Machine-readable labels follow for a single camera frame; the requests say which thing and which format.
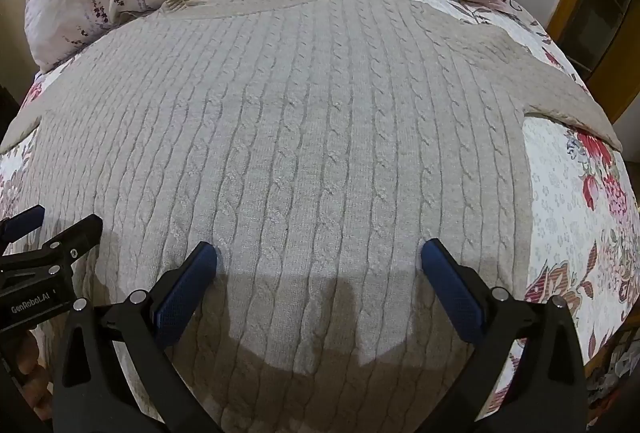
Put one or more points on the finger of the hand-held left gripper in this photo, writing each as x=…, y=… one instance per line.
x=20, y=224
x=60, y=248

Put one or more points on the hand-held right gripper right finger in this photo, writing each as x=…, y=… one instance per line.
x=452, y=289

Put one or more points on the wooden door frame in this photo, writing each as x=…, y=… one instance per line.
x=585, y=3

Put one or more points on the floral bed quilt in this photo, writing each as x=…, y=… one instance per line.
x=570, y=213

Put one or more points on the person's left hand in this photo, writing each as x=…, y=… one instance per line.
x=30, y=363

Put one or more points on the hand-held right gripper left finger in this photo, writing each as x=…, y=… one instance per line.
x=181, y=289

